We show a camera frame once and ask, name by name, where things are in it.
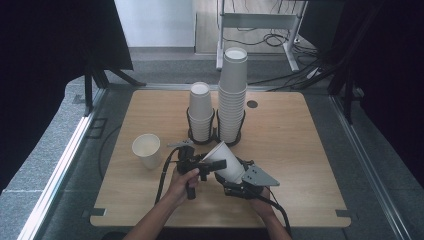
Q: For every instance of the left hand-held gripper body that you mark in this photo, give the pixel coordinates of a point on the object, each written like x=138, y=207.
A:
x=186, y=158

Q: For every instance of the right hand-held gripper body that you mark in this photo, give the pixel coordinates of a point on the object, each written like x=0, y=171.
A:
x=258, y=176

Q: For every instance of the white paper cup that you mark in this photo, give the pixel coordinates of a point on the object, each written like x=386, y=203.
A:
x=151, y=160
x=233, y=168

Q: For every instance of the short stack of white cups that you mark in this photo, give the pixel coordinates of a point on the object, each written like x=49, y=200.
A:
x=200, y=113

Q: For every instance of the tall stack of white cups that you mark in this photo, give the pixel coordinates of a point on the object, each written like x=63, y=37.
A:
x=232, y=100

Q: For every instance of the person's right hand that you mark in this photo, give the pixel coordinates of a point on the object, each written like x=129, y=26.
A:
x=263, y=206

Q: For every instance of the person's left hand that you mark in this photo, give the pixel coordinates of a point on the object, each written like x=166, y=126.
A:
x=176, y=190

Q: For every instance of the dark round table grommet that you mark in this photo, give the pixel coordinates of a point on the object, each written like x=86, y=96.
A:
x=252, y=104

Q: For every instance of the white power strip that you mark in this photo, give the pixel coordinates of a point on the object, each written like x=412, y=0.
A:
x=313, y=73

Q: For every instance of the black upright stand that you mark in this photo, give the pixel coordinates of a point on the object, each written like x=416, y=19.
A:
x=348, y=100

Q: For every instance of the black tripod stand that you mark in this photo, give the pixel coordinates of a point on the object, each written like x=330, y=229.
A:
x=88, y=90

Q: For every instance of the dark curtain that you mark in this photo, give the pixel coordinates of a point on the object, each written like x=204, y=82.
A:
x=50, y=66
x=393, y=66

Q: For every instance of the aluminium floor rail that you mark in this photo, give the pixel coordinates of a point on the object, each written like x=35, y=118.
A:
x=66, y=156
x=366, y=156

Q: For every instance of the white metal desk frame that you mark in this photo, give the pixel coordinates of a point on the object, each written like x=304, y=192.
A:
x=256, y=20

